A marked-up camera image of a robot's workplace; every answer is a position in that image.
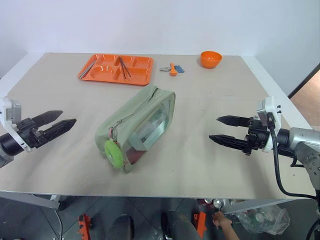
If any grey table frame bar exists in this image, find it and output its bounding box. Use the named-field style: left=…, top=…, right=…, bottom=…
left=0, top=190, right=62, bottom=210
left=222, top=198, right=294, bottom=216

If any red drink can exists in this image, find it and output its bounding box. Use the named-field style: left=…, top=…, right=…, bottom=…
left=199, top=198, right=214, bottom=209

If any dark chopstick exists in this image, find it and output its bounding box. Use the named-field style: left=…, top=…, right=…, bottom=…
left=120, top=56, right=132, bottom=78
left=119, top=56, right=127, bottom=81

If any person's bare hand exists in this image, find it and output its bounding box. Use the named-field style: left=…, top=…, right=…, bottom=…
left=212, top=211, right=234, bottom=230

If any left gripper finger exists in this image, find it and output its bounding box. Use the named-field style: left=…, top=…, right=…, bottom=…
left=41, top=118, right=78, bottom=145
left=31, top=109, right=64, bottom=126

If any orange black bracket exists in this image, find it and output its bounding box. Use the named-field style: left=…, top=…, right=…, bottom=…
left=77, top=213, right=92, bottom=240
left=193, top=211, right=207, bottom=239

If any green fluffy round charm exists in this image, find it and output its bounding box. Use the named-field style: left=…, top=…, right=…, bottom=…
left=104, top=139, right=124, bottom=169

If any orange compartment tray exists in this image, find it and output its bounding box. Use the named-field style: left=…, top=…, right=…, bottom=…
left=76, top=53, right=154, bottom=87

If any green zip pouch bag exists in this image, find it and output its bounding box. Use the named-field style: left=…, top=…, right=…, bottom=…
left=94, top=84, right=176, bottom=176

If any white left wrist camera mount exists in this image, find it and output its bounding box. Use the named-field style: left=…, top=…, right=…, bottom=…
left=0, top=96, right=33, bottom=153

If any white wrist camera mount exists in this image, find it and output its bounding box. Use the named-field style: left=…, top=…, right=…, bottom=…
left=0, top=96, right=33, bottom=153
left=256, top=96, right=283, bottom=153

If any clear plastic bag of cans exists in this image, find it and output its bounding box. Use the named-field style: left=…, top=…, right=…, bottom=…
left=234, top=204, right=291, bottom=236

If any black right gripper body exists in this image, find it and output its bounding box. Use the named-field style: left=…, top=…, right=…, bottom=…
left=243, top=116, right=271, bottom=157

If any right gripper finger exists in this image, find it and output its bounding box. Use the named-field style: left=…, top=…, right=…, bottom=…
left=216, top=114, right=251, bottom=127
left=208, top=134, right=248, bottom=152

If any dark rounded shape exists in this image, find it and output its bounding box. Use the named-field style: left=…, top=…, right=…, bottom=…
left=161, top=211, right=201, bottom=240

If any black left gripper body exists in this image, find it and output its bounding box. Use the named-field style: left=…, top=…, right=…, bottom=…
left=15, top=117, right=55, bottom=150

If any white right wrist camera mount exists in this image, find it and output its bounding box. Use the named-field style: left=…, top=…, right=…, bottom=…
left=256, top=96, right=283, bottom=153

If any grey chopstick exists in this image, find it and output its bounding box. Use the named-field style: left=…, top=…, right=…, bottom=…
left=78, top=59, right=97, bottom=79
left=79, top=61, right=98, bottom=80

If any orange bowl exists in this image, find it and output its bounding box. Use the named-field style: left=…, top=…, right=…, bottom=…
left=200, top=50, right=223, bottom=69

